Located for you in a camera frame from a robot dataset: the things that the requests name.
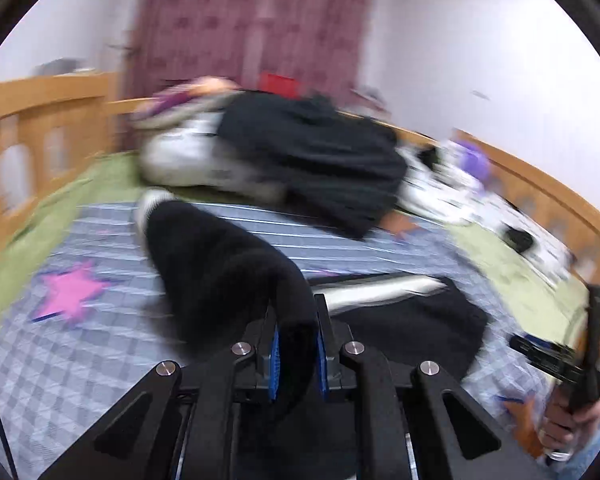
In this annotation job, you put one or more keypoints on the wooden bed frame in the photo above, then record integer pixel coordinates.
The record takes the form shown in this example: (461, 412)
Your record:
(40, 105)

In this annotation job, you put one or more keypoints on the red chair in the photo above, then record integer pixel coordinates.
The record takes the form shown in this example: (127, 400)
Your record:
(278, 84)

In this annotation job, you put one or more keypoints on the person's right hand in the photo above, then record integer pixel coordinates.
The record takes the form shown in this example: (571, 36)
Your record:
(585, 420)

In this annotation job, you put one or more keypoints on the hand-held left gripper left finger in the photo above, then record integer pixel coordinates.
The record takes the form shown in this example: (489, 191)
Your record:
(275, 362)

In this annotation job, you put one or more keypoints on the black pants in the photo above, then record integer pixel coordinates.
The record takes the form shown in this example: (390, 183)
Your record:
(220, 270)

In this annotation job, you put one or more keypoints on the white patterned bedding heap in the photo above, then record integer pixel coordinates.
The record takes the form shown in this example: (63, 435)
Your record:
(545, 250)

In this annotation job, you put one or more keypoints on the dark red patterned curtain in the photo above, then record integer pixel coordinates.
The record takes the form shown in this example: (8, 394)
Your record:
(255, 20)

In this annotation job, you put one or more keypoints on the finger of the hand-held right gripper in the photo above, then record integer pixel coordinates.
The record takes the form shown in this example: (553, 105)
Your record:
(595, 315)

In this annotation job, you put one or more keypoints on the black jacket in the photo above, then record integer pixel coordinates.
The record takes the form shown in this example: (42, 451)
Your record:
(320, 160)

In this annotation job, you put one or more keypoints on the grey checked star blanket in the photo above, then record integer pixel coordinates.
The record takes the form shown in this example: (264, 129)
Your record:
(105, 360)

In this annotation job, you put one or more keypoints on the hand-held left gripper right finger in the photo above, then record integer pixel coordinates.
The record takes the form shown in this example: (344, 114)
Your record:
(322, 362)

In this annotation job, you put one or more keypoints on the purple plush toy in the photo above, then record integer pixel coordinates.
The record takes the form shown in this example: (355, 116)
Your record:
(472, 160)

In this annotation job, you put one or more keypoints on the green bed sheet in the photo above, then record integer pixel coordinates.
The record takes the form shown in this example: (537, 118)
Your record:
(525, 285)

